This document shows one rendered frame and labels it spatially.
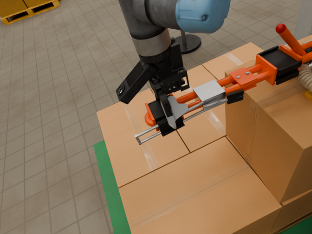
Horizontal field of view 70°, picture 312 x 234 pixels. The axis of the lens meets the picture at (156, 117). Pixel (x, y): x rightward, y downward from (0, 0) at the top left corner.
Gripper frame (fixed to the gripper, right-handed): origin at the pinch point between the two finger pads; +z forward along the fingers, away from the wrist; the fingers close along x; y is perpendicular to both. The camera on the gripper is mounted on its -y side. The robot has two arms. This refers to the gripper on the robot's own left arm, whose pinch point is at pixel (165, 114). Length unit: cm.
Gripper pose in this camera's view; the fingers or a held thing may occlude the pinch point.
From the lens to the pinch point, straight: 61.6
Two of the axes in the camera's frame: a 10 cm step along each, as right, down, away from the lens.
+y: 9.2, -4.0, 0.5
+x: -3.2, -6.5, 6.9
